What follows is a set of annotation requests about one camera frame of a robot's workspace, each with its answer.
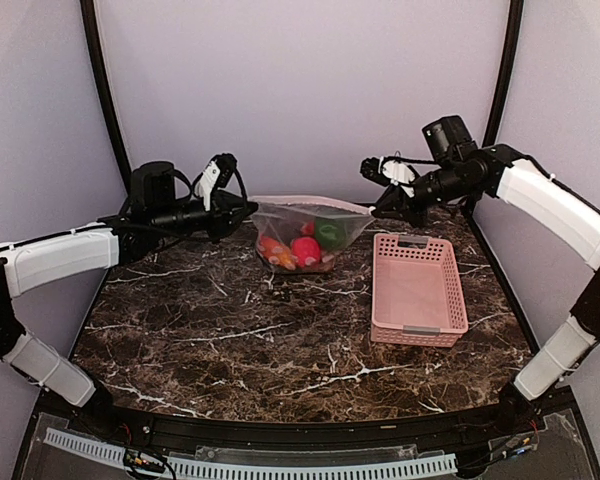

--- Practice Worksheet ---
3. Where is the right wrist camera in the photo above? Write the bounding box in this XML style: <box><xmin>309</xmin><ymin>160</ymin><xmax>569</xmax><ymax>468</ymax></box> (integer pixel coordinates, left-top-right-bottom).
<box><xmin>360</xmin><ymin>156</ymin><xmax>419</xmax><ymax>187</ymax></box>

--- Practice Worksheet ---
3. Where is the black right frame post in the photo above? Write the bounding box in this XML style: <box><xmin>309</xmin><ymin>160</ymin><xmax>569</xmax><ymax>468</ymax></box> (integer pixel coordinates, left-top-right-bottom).
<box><xmin>482</xmin><ymin>0</ymin><xmax>525</xmax><ymax>147</ymax></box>

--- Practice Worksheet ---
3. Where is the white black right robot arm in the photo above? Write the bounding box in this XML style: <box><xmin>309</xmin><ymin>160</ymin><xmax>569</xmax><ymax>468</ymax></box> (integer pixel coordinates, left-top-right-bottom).
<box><xmin>360</xmin><ymin>115</ymin><xmax>600</xmax><ymax>434</ymax></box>

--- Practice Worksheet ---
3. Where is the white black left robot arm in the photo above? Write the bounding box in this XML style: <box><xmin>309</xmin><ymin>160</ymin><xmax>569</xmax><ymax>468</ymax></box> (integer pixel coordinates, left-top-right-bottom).
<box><xmin>0</xmin><ymin>153</ymin><xmax>258</xmax><ymax>436</ymax></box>

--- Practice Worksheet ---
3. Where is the orange yellow mango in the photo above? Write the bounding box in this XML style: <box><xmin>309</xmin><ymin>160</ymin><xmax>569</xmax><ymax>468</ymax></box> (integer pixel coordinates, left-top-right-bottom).
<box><xmin>256</xmin><ymin>236</ymin><xmax>297</xmax><ymax>271</ymax></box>

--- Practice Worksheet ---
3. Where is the pink perforated plastic basket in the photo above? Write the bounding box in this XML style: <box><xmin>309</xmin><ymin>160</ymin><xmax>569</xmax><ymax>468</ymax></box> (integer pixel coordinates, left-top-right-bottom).
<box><xmin>370</xmin><ymin>233</ymin><xmax>468</xmax><ymax>348</ymax></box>

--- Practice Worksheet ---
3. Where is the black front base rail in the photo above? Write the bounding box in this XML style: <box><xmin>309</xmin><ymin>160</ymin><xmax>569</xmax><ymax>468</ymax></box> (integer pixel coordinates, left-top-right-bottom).
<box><xmin>29</xmin><ymin>387</ymin><xmax>597</xmax><ymax>471</ymax></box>

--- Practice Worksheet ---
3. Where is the clear zip top bag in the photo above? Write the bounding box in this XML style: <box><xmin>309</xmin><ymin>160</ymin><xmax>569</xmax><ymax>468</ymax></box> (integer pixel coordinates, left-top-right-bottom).
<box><xmin>250</xmin><ymin>195</ymin><xmax>374</xmax><ymax>274</ymax></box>

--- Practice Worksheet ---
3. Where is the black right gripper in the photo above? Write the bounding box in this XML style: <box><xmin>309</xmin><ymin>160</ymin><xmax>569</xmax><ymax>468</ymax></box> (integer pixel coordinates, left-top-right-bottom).
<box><xmin>371</xmin><ymin>159</ymin><xmax>478</xmax><ymax>227</ymax></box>

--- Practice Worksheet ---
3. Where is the white slotted cable duct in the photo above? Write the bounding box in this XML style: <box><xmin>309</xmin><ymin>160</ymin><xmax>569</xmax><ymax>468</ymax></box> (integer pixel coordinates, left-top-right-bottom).
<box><xmin>43</xmin><ymin>427</ymin><xmax>458</xmax><ymax>480</ymax></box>

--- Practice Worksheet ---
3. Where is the black frame post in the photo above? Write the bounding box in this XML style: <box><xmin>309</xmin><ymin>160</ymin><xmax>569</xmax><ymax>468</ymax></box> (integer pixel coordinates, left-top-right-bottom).
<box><xmin>482</xmin><ymin>0</ymin><xmax>525</xmax><ymax>147</ymax></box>
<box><xmin>79</xmin><ymin>0</ymin><xmax>131</xmax><ymax>190</ymax></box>

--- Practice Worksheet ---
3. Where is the black left frame post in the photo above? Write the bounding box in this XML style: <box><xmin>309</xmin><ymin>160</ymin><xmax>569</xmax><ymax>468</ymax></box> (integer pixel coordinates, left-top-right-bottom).
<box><xmin>79</xmin><ymin>0</ymin><xmax>131</xmax><ymax>190</ymax></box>

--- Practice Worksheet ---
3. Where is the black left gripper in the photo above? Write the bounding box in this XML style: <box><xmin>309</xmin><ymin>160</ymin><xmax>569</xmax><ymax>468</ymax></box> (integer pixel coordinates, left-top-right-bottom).
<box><xmin>152</xmin><ymin>191</ymin><xmax>259</xmax><ymax>244</ymax></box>

